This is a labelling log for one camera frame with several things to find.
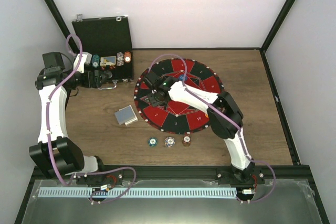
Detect blue small blind button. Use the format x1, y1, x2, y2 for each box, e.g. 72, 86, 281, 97
179, 74, 186, 81

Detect orange chips in case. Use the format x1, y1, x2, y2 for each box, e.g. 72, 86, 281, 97
124, 51, 132, 63

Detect black aluminium frame post right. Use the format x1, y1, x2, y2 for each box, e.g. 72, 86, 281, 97
261, 0, 312, 51

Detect black aluminium frame post left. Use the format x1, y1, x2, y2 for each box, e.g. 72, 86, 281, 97
44, 0, 70, 38

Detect black poker case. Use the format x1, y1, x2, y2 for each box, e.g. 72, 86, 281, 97
72, 16, 134, 84

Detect light blue slotted cable duct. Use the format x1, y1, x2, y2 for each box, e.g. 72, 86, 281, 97
37, 187, 237, 199

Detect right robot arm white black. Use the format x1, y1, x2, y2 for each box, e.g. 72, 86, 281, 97
144, 73, 255, 184

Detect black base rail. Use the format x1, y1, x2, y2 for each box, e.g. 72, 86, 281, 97
30, 165, 313, 186

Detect white card box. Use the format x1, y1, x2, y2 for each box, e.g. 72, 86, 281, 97
124, 118, 138, 126

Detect green chip stack in case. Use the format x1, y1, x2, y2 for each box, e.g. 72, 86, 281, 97
91, 55, 100, 68

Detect round red black poker mat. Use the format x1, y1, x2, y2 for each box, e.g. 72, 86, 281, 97
134, 58, 224, 134

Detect blue white chips in case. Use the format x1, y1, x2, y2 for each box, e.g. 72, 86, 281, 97
116, 52, 124, 66

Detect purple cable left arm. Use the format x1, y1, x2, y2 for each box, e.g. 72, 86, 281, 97
46, 34, 85, 185

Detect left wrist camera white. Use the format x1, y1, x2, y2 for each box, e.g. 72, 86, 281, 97
73, 52, 92, 73

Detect brown poker chip stack table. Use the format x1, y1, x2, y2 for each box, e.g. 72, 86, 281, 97
182, 135, 191, 147

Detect green poker chip stack table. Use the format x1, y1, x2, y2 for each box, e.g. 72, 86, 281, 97
148, 137, 157, 147

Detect metal sheet front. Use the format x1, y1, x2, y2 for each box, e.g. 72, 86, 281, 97
22, 179, 322, 223

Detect clear dealer button in case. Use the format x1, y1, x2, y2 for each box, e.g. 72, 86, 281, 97
101, 71, 113, 79

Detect card deck in case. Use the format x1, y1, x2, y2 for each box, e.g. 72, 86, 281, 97
100, 56, 116, 67

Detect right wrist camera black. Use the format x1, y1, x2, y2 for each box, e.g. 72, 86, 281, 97
143, 71, 164, 90

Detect black aluminium frame post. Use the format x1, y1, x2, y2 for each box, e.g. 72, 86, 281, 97
44, 0, 70, 38
261, 0, 312, 51

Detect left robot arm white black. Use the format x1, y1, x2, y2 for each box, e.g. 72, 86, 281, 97
29, 52, 107, 184

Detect silver case handle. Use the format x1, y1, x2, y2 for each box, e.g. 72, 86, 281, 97
98, 80, 118, 90

